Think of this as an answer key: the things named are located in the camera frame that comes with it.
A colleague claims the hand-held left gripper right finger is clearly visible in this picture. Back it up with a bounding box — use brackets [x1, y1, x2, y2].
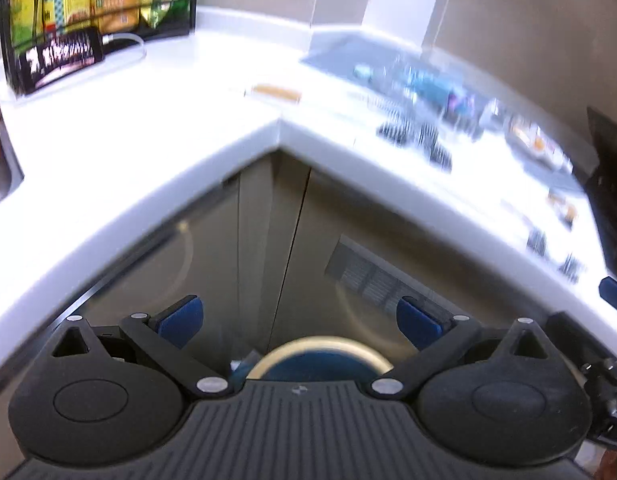
[369, 296, 550, 402]

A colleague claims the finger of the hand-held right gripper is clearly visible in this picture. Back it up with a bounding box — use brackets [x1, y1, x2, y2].
[547, 312, 617, 362]
[599, 276, 617, 318]

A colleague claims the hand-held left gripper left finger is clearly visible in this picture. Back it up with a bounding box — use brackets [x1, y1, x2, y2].
[51, 295, 235, 400]

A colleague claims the blue trash can beige rim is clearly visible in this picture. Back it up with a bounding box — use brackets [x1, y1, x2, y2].
[231, 335, 394, 383]

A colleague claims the black gas stove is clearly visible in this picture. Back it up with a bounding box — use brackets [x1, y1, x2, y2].
[583, 170, 617, 286]

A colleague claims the cabinet vent grille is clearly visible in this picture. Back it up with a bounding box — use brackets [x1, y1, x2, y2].
[325, 234, 459, 322]

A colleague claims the beige base cabinet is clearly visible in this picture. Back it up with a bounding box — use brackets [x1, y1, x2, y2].
[0, 147, 589, 411]

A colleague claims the black wok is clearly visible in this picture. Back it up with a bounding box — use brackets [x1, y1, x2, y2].
[586, 106, 617, 181]

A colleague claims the clear packet with orange contents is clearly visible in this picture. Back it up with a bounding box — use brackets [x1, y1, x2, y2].
[506, 115, 574, 171]

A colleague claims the purple wrapper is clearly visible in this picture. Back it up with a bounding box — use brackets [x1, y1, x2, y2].
[446, 87, 477, 118]

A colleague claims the steel sink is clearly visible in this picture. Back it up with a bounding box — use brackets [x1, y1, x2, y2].
[0, 110, 25, 212]

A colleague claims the grey counter mat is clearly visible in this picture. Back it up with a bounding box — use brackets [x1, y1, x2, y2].
[299, 27, 587, 193]

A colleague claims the black smartphone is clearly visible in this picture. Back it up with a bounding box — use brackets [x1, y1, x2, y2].
[18, 27, 107, 87]

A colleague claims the yellow green bottle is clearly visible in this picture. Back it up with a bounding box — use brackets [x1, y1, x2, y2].
[8, 0, 44, 51]

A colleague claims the white charging cable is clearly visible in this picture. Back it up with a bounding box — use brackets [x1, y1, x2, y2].
[101, 32, 148, 68]

